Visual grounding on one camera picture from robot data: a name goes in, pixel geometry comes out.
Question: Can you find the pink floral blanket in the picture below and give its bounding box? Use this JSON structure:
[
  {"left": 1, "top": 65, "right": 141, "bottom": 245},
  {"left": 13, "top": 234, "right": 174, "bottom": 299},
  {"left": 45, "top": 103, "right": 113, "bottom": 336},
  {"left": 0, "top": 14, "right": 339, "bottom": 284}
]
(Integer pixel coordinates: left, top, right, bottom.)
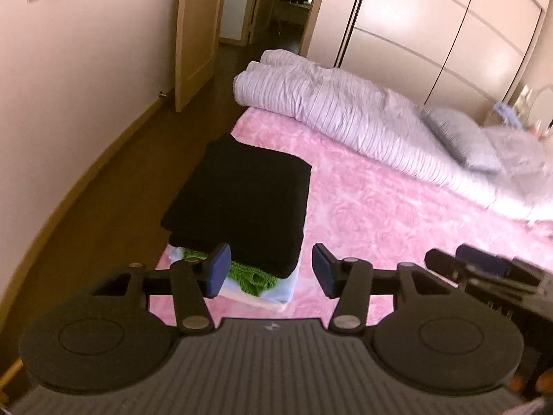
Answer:
[{"left": 154, "top": 107, "right": 553, "bottom": 327}]

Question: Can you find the black garment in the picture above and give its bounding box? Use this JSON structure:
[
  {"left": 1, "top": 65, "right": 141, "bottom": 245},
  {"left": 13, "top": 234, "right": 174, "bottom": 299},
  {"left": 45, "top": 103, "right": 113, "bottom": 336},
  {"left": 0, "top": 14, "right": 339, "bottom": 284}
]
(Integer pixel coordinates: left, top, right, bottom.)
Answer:
[{"left": 161, "top": 133, "right": 313, "bottom": 280}]

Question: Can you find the green knitted garment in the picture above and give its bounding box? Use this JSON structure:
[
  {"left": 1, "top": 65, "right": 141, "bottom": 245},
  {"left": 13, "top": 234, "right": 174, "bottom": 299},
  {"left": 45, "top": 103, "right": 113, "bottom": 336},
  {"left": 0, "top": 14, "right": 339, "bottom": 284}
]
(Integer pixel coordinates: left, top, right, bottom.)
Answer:
[{"left": 181, "top": 246, "right": 280, "bottom": 298}]

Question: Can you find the blue cloth on nightstand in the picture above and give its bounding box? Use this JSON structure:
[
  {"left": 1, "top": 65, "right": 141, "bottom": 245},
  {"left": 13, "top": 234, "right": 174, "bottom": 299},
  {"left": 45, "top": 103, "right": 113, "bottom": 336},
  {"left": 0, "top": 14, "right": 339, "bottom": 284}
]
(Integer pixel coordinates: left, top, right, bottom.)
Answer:
[{"left": 494, "top": 102, "right": 527, "bottom": 129}]

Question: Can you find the wooden chair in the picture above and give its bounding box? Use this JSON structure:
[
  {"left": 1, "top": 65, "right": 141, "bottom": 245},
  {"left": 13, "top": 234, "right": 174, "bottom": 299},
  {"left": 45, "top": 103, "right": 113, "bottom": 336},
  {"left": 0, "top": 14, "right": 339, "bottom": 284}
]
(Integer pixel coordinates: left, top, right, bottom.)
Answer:
[{"left": 271, "top": 0, "right": 312, "bottom": 40}]

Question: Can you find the lilac striped quilt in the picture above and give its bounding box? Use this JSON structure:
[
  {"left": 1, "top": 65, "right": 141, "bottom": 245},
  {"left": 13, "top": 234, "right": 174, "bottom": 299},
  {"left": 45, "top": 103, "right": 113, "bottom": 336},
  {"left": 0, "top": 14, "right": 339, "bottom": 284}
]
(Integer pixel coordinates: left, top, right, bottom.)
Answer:
[{"left": 233, "top": 49, "right": 553, "bottom": 226}]

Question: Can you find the grey checked pillow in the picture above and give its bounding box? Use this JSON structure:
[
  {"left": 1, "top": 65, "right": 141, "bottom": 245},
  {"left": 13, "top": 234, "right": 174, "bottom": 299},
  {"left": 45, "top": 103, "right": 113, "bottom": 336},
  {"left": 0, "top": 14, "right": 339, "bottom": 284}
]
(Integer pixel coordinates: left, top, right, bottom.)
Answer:
[{"left": 421, "top": 107, "right": 504, "bottom": 173}]

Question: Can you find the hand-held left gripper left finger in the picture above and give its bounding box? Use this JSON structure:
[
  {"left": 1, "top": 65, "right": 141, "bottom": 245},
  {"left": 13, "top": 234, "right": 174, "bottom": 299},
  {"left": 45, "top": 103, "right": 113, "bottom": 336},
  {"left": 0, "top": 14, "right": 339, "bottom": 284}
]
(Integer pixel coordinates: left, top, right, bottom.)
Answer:
[{"left": 91, "top": 243, "right": 232, "bottom": 335}]

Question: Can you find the white folded garment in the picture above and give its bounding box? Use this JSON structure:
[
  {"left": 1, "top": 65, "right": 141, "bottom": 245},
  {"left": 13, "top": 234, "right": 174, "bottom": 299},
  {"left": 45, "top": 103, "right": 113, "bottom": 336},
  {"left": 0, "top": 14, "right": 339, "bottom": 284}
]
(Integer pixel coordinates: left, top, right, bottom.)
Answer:
[{"left": 219, "top": 284, "right": 289, "bottom": 313}]

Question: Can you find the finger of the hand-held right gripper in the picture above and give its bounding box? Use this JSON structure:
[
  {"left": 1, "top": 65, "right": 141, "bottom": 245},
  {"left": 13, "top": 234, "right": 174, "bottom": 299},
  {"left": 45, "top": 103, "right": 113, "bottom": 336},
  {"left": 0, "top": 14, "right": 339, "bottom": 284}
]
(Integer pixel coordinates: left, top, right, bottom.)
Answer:
[
  {"left": 456, "top": 244, "right": 546, "bottom": 287},
  {"left": 424, "top": 248, "right": 478, "bottom": 285}
]

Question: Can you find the light blue folded garment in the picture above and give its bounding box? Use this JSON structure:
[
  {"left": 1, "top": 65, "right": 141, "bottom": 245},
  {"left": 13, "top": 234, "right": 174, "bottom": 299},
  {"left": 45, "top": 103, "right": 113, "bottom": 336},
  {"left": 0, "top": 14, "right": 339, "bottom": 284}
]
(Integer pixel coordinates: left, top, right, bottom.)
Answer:
[{"left": 168, "top": 244, "right": 301, "bottom": 308}]

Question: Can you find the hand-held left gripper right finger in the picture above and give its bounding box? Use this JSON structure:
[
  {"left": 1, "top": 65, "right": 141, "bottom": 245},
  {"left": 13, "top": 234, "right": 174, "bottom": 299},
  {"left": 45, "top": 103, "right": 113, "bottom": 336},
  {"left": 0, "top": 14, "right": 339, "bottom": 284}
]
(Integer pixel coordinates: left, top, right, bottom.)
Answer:
[{"left": 312, "top": 243, "right": 459, "bottom": 335}]

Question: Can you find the white wardrobe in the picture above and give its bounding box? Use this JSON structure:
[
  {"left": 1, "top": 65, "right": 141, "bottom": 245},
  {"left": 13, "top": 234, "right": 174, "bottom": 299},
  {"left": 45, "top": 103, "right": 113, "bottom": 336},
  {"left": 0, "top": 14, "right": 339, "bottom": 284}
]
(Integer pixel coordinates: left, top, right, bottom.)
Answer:
[{"left": 300, "top": 0, "right": 547, "bottom": 118}]

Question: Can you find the wooden door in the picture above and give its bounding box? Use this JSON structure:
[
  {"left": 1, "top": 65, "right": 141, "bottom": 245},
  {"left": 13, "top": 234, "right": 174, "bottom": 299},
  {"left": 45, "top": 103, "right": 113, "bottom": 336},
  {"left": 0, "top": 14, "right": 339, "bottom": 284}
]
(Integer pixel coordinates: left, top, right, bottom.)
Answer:
[{"left": 174, "top": 0, "right": 231, "bottom": 113}]

